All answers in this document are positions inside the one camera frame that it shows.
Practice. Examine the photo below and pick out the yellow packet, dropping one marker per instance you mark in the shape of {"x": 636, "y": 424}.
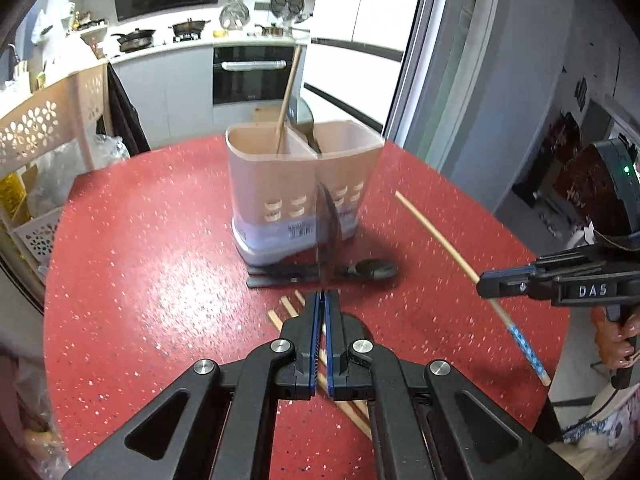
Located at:
{"x": 11, "y": 195}

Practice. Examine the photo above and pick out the black built-in oven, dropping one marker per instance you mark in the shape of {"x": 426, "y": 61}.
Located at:
{"x": 252, "y": 75}

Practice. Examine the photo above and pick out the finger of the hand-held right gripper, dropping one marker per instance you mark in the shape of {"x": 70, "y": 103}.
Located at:
{"x": 505, "y": 289}
{"x": 505, "y": 274}

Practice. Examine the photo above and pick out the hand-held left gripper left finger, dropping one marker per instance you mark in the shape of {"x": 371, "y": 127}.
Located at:
{"x": 316, "y": 332}

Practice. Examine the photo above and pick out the black hanging cloth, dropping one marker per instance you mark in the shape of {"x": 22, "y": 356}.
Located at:
{"x": 125, "y": 115}

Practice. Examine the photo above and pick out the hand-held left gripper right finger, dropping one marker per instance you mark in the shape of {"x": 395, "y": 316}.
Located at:
{"x": 330, "y": 332}

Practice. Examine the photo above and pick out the person's patterned clothing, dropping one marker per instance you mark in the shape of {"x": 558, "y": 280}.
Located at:
{"x": 600, "y": 430}

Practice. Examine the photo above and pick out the chrome kitchen faucet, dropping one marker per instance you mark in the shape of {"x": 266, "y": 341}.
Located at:
{"x": 11, "y": 57}

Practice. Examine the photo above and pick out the black lidded wok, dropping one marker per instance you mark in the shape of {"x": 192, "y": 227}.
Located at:
{"x": 190, "y": 25}

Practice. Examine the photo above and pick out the blue patterned wooden chopstick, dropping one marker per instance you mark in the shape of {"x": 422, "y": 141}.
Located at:
{"x": 450, "y": 247}

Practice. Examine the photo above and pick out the silver hanging strainer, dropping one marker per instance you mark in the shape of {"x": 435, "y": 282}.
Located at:
{"x": 233, "y": 10}

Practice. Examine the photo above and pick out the round metal steamer rack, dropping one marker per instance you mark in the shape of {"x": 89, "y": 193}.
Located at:
{"x": 287, "y": 5}

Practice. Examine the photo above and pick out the clear plastic bags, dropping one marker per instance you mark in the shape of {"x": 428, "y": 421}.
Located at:
{"x": 65, "y": 170}

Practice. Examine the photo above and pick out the grey sliding door frame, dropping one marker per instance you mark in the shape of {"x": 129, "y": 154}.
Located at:
{"x": 440, "y": 60}

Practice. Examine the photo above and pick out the white perforated basket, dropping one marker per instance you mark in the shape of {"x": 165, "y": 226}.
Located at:
{"x": 37, "y": 235}

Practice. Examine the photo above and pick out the beige perforated storage rack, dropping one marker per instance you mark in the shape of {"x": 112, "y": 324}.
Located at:
{"x": 50, "y": 120}

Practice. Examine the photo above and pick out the cardboard box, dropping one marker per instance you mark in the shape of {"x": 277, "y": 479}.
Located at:
{"x": 267, "y": 114}

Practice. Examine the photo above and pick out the white refrigerator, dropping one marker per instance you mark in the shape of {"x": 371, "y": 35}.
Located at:
{"x": 370, "y": 5}

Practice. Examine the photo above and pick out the beige plastic utensil holder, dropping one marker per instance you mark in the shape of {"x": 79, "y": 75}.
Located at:
{"x": 272, "y": 195}

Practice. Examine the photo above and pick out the person's right hand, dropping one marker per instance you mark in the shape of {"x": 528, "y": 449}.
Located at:
{"x": 602, "y": 335}

